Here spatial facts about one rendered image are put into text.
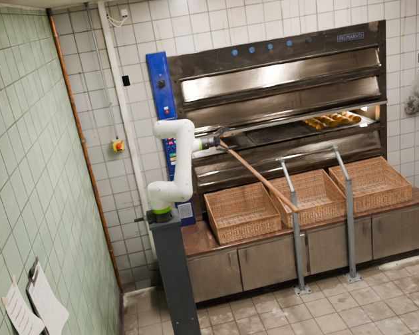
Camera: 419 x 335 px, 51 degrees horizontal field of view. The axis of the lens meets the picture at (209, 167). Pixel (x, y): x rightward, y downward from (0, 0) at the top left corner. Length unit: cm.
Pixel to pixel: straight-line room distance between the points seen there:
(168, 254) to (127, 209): 120
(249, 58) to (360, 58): 102
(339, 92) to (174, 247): 215
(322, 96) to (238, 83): 80
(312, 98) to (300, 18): 69
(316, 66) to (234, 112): 83
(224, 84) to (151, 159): 90
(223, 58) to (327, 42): 93
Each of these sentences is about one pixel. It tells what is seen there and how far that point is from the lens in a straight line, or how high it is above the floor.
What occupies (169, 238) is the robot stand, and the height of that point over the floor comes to 109.
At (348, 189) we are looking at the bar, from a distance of 380.
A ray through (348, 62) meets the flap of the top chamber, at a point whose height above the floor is 179.
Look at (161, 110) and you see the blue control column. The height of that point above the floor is 169.
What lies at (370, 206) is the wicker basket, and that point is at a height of 61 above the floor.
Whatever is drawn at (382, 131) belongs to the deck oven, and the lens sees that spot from 451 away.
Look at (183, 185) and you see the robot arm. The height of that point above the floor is 144.
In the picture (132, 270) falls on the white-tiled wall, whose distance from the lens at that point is 434.
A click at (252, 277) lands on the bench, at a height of 22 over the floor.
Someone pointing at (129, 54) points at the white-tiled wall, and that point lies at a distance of 372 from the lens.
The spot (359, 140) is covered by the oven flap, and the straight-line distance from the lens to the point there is 443.
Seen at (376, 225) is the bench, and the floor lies 44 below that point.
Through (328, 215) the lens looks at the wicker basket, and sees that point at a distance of 395.
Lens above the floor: 245
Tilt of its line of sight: 20 degrees down
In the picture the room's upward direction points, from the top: 9 degrees counter-clockwise
